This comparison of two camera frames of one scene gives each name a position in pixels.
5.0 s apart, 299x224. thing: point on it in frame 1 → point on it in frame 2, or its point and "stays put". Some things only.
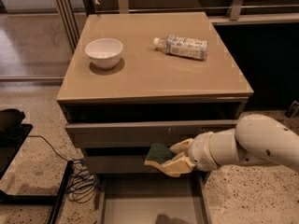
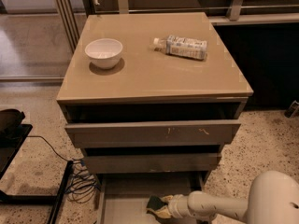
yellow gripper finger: (177, 165) → (163, 213)
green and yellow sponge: (157, 154) → (155, 203)
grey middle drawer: (126, 164) stays put
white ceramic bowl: (105, 52) stays put
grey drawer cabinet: (135, 80) stays put
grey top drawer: (139, 134) stays put
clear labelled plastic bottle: (184, 47) stays put
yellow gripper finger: (181, 147) → (167, 198)
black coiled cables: (83, 184) stays put
